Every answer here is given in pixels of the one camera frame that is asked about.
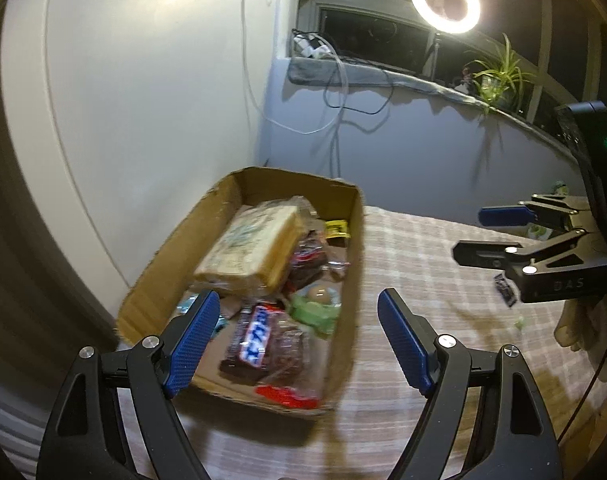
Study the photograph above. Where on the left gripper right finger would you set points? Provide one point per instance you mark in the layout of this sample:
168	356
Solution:
513	437

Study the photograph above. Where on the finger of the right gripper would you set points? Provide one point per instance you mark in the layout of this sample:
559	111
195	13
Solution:
488	254
506	215

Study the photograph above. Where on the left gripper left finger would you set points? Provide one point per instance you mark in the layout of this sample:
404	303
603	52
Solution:
85	437

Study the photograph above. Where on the black patterned snack packet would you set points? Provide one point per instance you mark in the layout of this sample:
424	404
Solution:
505	290

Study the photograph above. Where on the snickers bar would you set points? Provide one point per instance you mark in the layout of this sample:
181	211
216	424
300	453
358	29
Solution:
247	358

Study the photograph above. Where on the yellow snack packet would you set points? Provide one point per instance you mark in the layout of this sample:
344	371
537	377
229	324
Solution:
337	230

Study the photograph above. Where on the egg snack packet orange-green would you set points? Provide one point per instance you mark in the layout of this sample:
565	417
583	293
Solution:
317	306

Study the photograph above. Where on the green candy packet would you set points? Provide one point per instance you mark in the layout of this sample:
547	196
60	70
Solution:
537	232

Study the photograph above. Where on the teal candy packet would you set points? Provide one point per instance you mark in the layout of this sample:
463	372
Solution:
205	307

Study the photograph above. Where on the small green candy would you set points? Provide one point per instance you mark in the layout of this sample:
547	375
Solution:
520	323

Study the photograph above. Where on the potted spider plant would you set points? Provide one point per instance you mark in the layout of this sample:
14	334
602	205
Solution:
501	80

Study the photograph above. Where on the plaid tablecloth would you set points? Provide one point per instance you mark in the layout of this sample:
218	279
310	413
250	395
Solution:
365	434

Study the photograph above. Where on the red-sealed brown snack bag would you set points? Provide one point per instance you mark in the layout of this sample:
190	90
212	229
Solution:
291	376

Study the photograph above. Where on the bagged sliced bread loaf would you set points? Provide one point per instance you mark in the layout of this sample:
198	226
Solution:
251	256

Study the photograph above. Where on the brown cardboard box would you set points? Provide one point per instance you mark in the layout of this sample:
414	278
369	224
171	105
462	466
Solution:
149	306

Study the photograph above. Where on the grey windowsill cloth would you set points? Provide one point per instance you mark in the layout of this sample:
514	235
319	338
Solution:
310	72

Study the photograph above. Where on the white power strip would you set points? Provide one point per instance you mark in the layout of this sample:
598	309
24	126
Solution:
311	45

